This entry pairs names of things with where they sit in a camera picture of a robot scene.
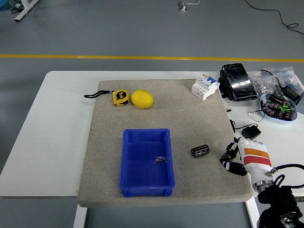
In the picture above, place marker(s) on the green plastic connector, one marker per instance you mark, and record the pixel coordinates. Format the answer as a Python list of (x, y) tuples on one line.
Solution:
[(283, 108)]

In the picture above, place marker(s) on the large black power adapter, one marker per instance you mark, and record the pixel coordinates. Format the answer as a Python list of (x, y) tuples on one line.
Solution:
[(293, 92)]

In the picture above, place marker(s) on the white desk frame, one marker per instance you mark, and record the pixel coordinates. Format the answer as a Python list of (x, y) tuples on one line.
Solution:
[(23, 12)]

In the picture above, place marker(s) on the blue plastic box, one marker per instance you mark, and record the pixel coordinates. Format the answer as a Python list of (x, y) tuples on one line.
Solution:
[(142, 175)]

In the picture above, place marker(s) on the white circuit breaker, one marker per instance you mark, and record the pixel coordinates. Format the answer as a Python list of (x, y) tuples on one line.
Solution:
[(204, 88)]

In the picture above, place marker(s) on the clear bag of blue screws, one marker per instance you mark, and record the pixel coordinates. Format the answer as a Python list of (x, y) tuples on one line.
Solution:
[(288, 76)]

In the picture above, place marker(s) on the dark brown cylindrical capacitor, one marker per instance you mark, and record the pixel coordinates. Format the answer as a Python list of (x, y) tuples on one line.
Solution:
[(278, 99), (268, 110), (279, 114), (288, 115)]

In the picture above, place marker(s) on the short printed dark battery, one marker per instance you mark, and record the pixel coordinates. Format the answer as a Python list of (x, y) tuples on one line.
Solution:
[(200, 151)]

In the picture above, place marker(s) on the small black adapter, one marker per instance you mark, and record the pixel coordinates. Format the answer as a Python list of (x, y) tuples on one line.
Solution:
[(251, 131)]

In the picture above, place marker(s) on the yellow lemon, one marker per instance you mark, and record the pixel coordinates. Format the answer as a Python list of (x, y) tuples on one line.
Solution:
[(142, 98)]

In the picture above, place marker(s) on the blue object at floor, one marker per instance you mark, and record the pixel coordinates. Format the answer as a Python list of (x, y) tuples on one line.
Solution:
[(2, 4)]

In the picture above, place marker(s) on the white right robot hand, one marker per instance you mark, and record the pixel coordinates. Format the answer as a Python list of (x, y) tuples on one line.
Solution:
[(257, 159)]

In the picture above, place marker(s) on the grey-brown felt mat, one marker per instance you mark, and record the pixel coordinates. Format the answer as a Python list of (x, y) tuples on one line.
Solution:
[(190, 118)]

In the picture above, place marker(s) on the white table leg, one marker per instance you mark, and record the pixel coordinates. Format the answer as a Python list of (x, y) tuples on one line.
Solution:
[(252, 211), (79, 217)]

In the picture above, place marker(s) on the glossy black wrapped case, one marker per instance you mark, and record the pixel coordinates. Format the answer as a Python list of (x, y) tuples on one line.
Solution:
[(237, 80)]

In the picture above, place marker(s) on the yellow tape measure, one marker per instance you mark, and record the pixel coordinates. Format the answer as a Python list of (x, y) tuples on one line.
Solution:
[(121, 97)]

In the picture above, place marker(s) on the clear bag of metal nuts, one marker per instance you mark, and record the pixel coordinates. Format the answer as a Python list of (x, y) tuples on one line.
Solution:
[(261, 85)]

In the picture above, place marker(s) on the light blue bowl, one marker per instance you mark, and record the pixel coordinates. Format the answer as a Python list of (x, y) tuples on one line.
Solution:
[(285, 122)]

